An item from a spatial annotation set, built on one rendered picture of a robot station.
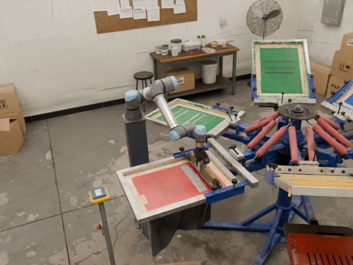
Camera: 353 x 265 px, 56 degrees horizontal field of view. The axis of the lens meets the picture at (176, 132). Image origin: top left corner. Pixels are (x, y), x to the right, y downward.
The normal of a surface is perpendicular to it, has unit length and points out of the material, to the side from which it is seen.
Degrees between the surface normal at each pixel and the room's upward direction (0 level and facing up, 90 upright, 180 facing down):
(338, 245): 0
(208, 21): 90
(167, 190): 0
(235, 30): 90
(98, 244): 0
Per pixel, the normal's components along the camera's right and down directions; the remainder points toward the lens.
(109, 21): 0.38, 0.43
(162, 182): -0.04, -0.87
